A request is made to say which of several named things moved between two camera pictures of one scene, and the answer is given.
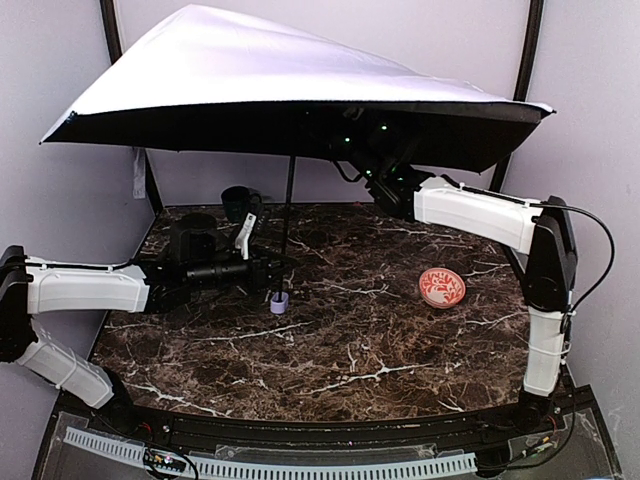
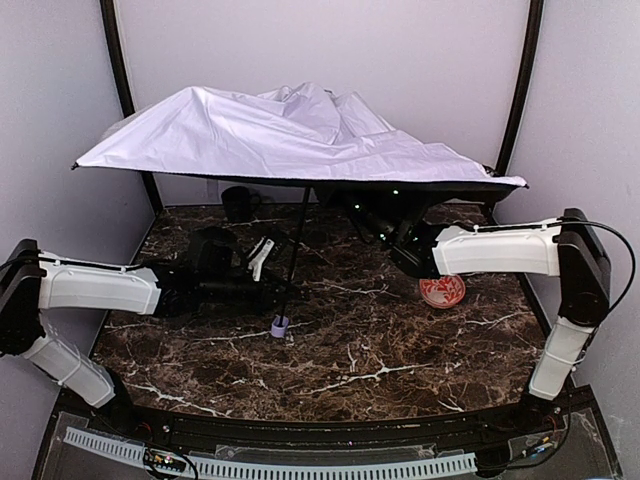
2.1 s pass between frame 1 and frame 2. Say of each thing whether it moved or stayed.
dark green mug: stayed
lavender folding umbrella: moved
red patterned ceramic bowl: stayed
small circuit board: stayed
